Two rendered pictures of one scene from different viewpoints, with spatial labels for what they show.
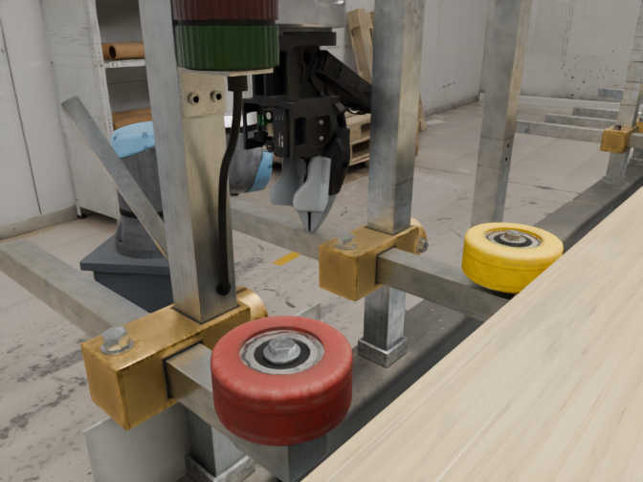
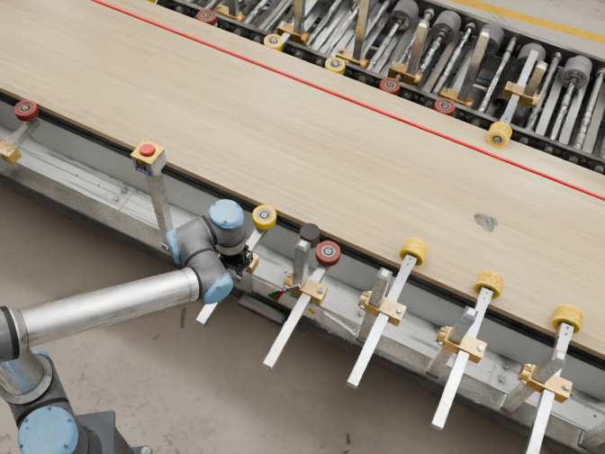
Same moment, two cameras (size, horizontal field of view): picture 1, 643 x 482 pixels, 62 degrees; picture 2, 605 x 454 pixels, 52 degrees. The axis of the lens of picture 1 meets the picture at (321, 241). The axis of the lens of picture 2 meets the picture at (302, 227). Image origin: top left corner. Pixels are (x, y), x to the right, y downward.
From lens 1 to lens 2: 1.94 m
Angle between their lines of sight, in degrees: 82
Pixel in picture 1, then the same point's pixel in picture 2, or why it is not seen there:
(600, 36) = not seen: outside the picture
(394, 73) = not seen: hidden behind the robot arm
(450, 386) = (328, 228)
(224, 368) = (336, 257)
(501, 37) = (159, 187)
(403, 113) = not seen: hidden behind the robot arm
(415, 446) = (342, 231)
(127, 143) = (75, 434)
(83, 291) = (294, 318)
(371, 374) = (246, 276)
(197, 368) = (319, 276)
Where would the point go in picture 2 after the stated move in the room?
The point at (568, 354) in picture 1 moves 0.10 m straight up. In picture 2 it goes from (313, 211) to (315, 194)
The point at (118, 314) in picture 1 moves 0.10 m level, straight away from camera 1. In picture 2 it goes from (302, 303) to (277, 321)
